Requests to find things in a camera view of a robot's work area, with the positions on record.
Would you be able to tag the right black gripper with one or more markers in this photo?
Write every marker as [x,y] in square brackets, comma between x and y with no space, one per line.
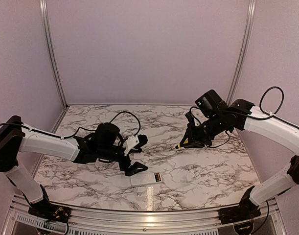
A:
[194,136]

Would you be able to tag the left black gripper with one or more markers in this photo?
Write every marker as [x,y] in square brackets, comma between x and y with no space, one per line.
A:
[131,170]

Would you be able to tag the white battery cover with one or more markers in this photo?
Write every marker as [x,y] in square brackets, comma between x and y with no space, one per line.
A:
[138,156]

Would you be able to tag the white remote control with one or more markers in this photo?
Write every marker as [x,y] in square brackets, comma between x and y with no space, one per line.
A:
[143,179]

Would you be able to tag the yellow handled screwdriver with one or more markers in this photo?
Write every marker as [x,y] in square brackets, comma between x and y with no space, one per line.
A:
[182,144]

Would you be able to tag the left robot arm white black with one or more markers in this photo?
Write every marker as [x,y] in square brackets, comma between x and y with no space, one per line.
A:
[104,144]

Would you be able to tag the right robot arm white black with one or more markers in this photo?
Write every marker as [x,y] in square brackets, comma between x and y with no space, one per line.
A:
[245,116]

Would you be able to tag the battery in remote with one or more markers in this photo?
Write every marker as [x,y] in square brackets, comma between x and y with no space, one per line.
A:
[157,177]

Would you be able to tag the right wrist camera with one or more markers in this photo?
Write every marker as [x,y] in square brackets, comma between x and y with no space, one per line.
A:
[190,118]

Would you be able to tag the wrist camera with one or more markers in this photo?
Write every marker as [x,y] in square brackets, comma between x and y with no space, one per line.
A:
[134,144]
[190,118]

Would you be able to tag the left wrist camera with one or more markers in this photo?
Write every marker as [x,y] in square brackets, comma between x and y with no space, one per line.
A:
[134,144]

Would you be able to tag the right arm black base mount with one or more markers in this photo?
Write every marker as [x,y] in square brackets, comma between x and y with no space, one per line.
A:
[237,213]

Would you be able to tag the right aluminium frame post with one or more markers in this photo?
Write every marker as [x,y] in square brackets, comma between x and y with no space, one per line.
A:
[243,50]

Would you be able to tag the aluminium frame post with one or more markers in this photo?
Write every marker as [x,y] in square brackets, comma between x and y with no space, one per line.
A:
[51,53]
[243,50]

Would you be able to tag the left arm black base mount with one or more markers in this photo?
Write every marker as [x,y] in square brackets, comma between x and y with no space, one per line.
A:
[52,213]

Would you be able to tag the front aluminium rail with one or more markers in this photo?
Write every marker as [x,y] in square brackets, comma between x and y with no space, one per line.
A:
[89,221]

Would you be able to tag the left aluminium frame post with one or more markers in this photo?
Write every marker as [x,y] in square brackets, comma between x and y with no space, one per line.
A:
[51,53]

